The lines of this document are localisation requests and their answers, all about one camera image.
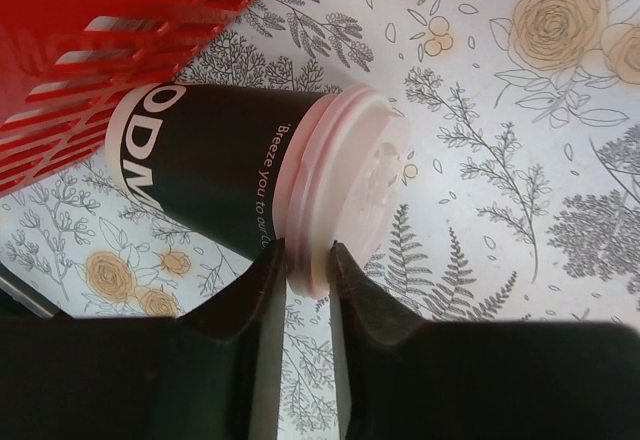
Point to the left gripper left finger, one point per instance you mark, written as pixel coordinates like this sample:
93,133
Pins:
213,373

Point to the red plastic basket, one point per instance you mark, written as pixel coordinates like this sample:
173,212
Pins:
65,64

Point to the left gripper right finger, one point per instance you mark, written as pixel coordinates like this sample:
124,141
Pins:
400,376

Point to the white plastic cup lid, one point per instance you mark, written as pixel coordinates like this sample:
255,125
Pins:
338,182

